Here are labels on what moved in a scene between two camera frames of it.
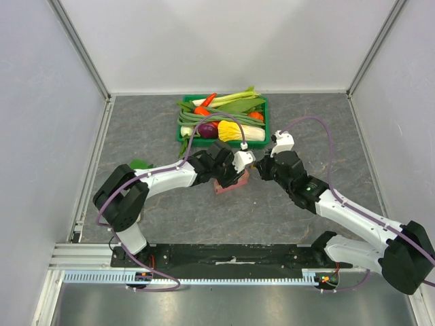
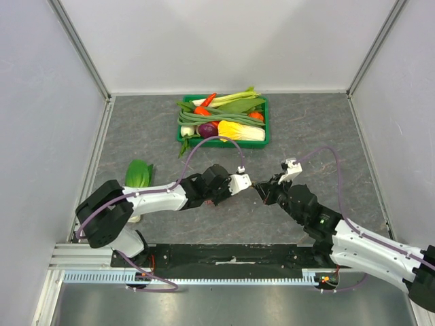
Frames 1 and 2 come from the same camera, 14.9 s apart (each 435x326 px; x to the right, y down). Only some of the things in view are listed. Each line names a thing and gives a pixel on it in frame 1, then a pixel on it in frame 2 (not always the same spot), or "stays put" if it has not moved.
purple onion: x=208 y=131 stays put
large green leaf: x=240 y=106 stays put
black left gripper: x=234 y=176 to x=227 y=194
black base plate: x=228 y=262 stays put
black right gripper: x=266 y=166 to x=269 y=191
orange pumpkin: x=256 y=115 stays put
